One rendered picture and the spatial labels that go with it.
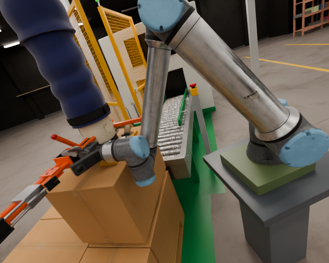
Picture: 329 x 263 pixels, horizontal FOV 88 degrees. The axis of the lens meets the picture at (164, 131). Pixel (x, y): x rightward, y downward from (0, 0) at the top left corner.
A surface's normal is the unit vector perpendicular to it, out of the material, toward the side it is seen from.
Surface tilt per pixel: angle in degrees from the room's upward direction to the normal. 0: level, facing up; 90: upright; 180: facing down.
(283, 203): 0
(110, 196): 90
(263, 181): 2
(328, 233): 0
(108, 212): 90
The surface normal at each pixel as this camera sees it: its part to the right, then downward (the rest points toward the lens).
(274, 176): -0.26, -0.87
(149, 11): -0.14, 0.34
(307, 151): 0.02, 0.48
